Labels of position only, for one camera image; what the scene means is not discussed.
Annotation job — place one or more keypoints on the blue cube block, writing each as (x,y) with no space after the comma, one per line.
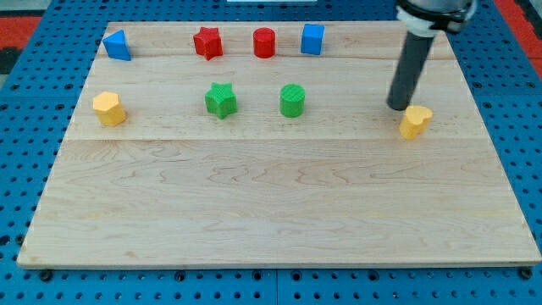
(312,39)

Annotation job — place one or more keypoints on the red star block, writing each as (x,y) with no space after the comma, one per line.
(208,42)

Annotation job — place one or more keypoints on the green cylinder block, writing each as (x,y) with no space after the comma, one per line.
(291,100)

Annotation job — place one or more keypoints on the yellow heart block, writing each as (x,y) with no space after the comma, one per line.
(415,121)

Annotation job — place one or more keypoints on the red cylinder block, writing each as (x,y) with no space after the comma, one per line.
(264,42)

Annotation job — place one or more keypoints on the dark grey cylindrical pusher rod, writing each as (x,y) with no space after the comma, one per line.
(414,54)

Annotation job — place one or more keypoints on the green star block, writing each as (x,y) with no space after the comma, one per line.
(221,100)

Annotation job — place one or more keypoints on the black white robot end mount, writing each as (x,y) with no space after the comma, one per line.
(425,18)

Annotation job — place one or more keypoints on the light wooden board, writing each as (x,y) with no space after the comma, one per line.
(175,187)

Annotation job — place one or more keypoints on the blue triangle block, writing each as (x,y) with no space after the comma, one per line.
(116,46)

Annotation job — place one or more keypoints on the yellow hexagon block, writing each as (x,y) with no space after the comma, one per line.
(108,108)

